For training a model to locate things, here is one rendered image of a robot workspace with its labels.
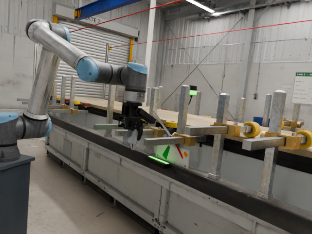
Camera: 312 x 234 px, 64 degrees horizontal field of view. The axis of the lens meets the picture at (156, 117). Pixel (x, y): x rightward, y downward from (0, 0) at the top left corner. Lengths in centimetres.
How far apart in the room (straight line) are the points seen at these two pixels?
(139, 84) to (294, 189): 83
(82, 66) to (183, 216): 119
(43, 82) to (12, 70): 750
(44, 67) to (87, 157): 147
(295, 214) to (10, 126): 148
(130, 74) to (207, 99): 908
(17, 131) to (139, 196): 104
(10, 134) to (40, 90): 31
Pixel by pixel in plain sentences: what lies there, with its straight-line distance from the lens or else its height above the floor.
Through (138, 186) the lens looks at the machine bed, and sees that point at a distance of 213.
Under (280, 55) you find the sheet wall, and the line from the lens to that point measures 899.
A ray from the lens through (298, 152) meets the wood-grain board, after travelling 127.
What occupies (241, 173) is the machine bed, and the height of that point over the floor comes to 70.
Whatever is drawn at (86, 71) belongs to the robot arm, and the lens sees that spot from 105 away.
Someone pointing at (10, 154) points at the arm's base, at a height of 64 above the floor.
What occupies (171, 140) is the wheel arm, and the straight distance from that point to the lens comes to 127.
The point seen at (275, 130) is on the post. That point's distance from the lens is 109.
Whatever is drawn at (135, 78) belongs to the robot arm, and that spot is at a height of 113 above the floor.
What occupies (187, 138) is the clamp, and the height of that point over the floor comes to 86.
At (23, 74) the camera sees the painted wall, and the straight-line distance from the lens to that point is 920.
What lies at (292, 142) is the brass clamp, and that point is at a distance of 106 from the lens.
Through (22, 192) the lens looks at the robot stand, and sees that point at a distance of 181.
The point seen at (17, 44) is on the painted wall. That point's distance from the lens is 921.
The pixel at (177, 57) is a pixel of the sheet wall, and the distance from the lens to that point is 1145.
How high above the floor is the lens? 108
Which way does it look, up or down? 5 degrees down
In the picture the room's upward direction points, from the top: 6 degrees clockwise
